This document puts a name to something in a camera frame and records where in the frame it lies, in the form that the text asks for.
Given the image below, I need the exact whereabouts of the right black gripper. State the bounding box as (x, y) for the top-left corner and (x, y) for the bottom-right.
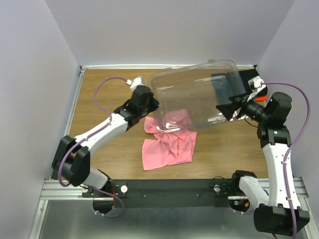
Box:
(216, 89), (270, 123)

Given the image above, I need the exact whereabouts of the clear plastic bin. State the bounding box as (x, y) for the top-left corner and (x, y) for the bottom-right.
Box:
(149, 60), (246, 133)

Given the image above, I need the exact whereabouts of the pink t shirt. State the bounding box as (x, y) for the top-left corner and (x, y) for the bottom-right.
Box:
(142, 117), (197, 171)

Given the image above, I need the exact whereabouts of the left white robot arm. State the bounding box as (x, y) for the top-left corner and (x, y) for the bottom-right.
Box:
(52, 85), (159, 197)

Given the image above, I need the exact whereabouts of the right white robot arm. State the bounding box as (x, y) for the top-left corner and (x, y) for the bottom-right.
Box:
(216, 92), (310, 239)

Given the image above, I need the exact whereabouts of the black folded t shirt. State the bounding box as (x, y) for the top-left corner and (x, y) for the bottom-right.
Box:
(211, 69), (259, 104)

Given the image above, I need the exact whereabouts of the orange folded t shirt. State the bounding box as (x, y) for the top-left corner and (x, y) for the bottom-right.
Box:
(255, 95), (268, 102)

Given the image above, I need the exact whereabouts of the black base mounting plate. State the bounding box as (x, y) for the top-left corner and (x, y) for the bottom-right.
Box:
(82, 178), (250, 209)

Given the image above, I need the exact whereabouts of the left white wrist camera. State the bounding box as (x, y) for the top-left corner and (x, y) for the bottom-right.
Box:
(126, 76), (145, 92)

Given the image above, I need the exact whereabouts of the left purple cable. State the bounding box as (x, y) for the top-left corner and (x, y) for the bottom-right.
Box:
(57, 77), (129, 187)

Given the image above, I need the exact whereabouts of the back aluminium table rail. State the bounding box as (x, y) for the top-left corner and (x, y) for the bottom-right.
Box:
(80, 62), (254, 70)

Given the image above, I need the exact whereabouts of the aluminium frame rail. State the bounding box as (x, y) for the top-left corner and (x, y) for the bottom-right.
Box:
(29, 177), (95, 239)

